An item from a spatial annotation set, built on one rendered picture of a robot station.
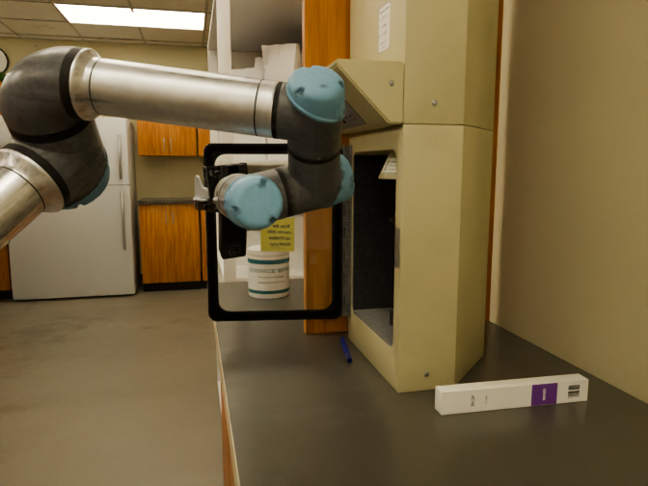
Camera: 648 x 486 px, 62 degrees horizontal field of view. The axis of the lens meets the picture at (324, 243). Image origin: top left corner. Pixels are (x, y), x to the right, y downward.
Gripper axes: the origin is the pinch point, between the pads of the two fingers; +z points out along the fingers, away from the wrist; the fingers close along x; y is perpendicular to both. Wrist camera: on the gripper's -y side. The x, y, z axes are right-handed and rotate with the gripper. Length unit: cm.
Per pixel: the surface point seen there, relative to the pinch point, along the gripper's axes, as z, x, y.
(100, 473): 130, 47, -125
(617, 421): -48, -51, -38
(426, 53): -26.0, -32.8, 22.4
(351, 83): -24.1, -19.9, 18.4
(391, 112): -25.5, -25.9, 13.4
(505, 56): 10, -77, 26
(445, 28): -26, -36, 26
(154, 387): 220, 21, -129
